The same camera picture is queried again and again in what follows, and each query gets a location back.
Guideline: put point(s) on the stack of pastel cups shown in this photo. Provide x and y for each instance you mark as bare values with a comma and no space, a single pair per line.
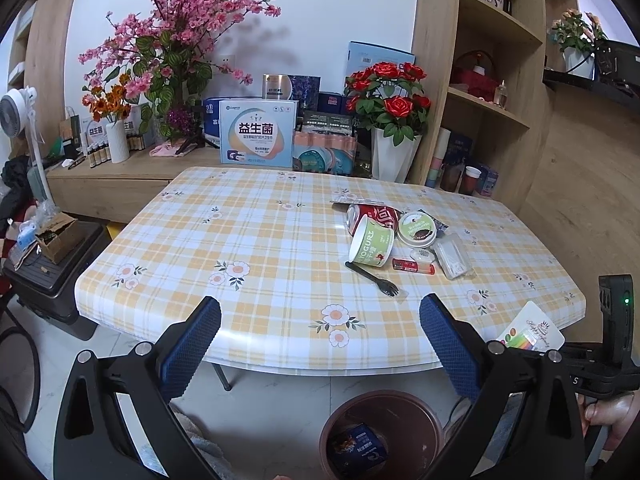
437,160

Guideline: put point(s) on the tall light blue box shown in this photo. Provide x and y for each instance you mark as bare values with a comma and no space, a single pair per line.
370,55

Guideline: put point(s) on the red basket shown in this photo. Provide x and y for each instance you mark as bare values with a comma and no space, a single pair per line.
470,80

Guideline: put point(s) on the black equipment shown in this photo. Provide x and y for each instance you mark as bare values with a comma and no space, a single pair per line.
617,65

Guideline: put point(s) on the white faceted vase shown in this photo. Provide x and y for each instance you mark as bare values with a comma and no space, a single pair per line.
395,160

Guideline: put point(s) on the black plastic fork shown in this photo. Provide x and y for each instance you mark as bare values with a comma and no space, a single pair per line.
367,274

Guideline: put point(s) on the red lighter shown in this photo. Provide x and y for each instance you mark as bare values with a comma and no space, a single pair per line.
407,264

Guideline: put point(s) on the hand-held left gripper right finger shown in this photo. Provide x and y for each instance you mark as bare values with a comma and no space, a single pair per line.
450,347

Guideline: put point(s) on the cardboard box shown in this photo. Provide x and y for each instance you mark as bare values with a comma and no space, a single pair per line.
62,240

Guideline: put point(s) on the black hard case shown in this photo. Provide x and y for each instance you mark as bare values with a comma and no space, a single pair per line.
45,285

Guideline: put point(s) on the wooden shelf unit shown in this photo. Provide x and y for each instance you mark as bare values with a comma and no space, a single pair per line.
435,60

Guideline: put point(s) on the brown cup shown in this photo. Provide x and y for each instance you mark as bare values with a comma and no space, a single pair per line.
452,180

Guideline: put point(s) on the white plant pot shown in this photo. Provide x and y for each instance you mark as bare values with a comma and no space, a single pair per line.
580,62

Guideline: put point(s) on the white ribbed vase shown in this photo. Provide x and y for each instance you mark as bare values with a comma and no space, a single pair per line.
118,142

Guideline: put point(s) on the pink blossom arrangement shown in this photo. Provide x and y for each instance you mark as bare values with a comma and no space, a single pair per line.
190,15

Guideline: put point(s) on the orange flower bunch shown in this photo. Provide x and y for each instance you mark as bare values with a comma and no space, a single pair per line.
102,105

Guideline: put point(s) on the red soda can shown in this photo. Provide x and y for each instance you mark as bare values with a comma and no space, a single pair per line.
381,214

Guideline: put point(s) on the clear plastic wrap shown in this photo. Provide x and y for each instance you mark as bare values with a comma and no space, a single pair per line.
421,255

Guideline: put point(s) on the blue white carton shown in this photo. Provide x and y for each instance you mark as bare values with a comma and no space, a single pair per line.
211,117

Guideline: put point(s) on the person's fleece-clad leg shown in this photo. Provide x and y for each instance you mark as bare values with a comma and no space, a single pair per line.
197,432

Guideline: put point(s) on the large blue white box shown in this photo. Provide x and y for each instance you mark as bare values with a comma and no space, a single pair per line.
257,135

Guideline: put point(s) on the dark blue small box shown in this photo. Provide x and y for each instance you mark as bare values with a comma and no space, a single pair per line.
327,102

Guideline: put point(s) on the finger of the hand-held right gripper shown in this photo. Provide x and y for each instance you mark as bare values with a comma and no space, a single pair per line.
582,351

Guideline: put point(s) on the purple flower bunch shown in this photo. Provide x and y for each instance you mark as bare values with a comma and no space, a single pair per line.
181,120

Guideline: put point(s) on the silver gold box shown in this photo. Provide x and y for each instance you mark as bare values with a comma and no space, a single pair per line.
276,87

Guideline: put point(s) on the peach rose plant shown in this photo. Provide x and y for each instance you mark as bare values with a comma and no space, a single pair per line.
575,30

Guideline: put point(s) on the white standing fan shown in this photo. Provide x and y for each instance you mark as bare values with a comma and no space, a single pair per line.
12,112

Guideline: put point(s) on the black printed box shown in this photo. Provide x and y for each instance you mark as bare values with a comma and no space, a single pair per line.
325,122

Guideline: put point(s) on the white card with colourful candles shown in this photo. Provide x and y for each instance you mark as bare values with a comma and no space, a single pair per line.
532,325

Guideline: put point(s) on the red rose bouquet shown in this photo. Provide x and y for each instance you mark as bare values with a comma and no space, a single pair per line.
397,105

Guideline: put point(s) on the clear packet of white sticks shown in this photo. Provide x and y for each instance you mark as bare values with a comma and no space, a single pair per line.
450,257

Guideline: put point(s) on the blue foil wrapper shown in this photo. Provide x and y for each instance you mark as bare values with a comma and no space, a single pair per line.
441,224

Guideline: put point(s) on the blue snack box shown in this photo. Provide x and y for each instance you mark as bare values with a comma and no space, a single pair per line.
357,447

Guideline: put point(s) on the perfume bottle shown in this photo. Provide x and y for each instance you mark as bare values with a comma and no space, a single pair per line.
501,94

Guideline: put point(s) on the low wooden sideboard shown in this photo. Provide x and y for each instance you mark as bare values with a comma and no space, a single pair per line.
125,180

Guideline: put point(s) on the brown round trash bin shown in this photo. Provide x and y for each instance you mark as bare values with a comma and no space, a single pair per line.
425,425

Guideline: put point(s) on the row of small amber bottles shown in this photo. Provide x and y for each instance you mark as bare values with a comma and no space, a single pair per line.
97,154

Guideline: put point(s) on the red paper cup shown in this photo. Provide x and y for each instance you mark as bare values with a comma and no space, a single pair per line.
469,182

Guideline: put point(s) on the plaid floral tablecloth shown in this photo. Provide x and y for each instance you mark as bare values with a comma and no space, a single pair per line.
280,250

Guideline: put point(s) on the round white green lid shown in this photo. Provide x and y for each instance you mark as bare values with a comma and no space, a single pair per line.
415,230

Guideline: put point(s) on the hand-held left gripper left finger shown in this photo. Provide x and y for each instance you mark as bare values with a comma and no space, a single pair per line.
192,347

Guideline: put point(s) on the dark starry box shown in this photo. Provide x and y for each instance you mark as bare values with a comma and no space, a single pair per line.
305,91

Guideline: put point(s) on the pink cloth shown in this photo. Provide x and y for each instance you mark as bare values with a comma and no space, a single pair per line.
167,150

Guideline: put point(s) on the person's right hand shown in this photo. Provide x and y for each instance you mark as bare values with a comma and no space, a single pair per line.
607,415

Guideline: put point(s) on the black mini tripod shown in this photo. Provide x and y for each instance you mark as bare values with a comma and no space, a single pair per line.
192,140

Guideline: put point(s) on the green white yogurt cup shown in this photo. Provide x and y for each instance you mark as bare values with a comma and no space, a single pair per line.
372,247

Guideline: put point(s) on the orange teal tissue pack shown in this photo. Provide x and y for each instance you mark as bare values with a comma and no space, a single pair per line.
320,155

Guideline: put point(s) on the dark blue shelf box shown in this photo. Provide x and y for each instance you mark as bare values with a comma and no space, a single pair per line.
459,149

